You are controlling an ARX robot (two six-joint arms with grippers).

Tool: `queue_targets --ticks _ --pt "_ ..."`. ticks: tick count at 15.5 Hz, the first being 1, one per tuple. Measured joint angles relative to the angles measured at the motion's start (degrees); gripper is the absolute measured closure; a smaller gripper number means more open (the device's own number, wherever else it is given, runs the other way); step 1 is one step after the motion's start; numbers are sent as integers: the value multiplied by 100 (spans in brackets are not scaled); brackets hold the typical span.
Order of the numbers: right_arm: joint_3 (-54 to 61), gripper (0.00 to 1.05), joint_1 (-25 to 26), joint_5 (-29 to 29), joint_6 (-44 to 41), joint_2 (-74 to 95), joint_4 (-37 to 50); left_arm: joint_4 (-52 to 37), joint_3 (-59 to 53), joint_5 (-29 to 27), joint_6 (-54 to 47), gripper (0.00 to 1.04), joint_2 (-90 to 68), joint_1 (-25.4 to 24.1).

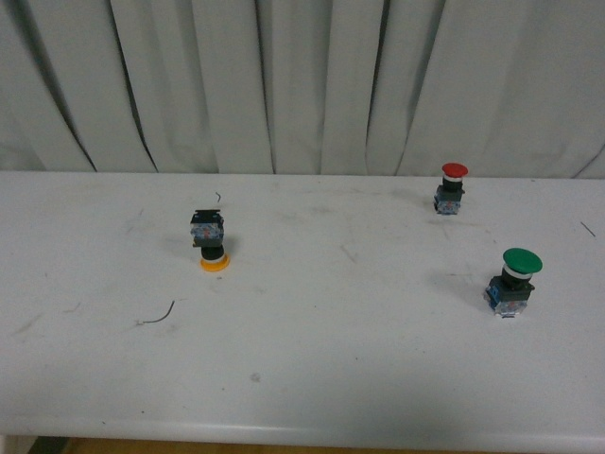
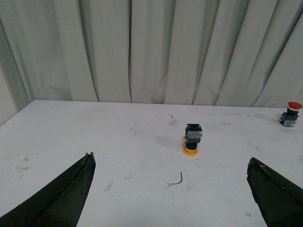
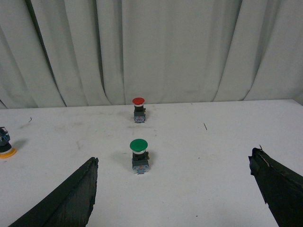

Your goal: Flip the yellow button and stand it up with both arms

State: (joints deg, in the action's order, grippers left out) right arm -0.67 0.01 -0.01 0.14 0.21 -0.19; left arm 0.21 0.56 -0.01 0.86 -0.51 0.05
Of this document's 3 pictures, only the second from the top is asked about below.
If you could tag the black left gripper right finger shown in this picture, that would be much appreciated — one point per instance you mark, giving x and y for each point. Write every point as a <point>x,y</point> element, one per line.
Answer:
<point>280,201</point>

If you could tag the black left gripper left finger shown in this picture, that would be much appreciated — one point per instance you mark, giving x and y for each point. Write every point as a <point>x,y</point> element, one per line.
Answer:
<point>59,203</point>

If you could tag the yellow push button switch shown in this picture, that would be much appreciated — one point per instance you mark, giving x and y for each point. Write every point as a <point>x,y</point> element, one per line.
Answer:
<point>193,135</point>

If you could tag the white pleated curtain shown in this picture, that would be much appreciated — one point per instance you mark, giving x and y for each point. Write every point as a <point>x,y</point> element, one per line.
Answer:
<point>188,52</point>

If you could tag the red push button switch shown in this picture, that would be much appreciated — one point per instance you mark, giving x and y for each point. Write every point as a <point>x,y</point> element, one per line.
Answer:
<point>288,118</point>

